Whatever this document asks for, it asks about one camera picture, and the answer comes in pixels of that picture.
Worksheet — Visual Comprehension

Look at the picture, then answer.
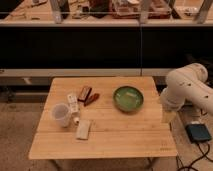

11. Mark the brown rectangular eraser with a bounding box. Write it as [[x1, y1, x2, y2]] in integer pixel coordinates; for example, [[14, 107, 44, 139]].
[[78, 86, 92, 102]]

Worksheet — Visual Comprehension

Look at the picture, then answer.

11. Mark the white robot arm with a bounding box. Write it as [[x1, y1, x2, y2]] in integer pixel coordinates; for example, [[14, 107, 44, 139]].
[[159, 63, 213, 123]]

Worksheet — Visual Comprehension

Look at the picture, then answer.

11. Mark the green ceramic bowl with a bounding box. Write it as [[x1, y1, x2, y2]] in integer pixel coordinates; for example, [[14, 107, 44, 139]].
[[113, 86, 144, 112]]

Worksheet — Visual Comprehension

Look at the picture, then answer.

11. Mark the white ceramic cup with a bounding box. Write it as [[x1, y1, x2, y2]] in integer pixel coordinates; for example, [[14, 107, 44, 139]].
[[51, 103, 71, 127]]

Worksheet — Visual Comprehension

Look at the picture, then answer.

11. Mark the wooden folding table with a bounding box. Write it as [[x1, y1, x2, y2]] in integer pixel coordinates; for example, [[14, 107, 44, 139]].
[[29, 77, 177, 160]]

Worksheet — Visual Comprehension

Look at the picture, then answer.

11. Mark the white remote-like tube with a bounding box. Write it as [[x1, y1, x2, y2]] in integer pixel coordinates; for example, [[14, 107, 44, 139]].
[[67, 93, 80, 124]]

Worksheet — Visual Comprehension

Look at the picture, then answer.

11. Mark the long wooden bench shelf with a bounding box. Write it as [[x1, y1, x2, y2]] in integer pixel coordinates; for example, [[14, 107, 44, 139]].
[[0, 0, 213, 28]]

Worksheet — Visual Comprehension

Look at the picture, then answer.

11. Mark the black cable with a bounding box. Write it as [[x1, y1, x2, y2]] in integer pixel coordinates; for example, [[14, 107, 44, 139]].
[[175, 141, 213, 171]]

